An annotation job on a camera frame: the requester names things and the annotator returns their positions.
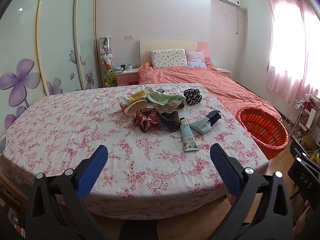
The floral pillow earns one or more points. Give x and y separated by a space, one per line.
168 58

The dark mesh cloth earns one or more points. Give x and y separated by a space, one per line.
170 122

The pink curtain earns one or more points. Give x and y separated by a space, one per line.
290 55

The wall switch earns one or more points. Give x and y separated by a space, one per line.
129 37

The navy blue box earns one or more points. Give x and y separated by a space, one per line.
213 117

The air conditioner pipe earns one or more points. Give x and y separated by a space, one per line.
238 20

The beige and pink headboard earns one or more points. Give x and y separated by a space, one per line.
162 45

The red and white paper cup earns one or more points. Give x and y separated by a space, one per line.
135 107

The pink duvet bed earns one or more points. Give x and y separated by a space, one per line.
200 80

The grey and navy sock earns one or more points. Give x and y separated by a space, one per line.
202 126

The hand cream tube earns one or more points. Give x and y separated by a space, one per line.
187 135

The pink nightstand with mugs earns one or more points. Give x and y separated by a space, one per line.
127 77

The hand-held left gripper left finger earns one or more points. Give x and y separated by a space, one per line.
92 170

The orange laundry basket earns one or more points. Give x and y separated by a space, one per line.
262 130

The green cloth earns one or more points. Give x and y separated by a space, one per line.
157 97

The yellow food packet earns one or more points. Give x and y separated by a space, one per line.
135 96

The wardrobe with flower doors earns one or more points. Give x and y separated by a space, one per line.
50 42

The striped pink pillow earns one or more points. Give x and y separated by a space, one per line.
196 58

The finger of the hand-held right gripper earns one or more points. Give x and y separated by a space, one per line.
298 148

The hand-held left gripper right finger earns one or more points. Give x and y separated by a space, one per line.
225 167

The clear tube of plush toys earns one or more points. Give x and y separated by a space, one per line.
107 62

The plaid scrunchie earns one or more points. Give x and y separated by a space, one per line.
145 121

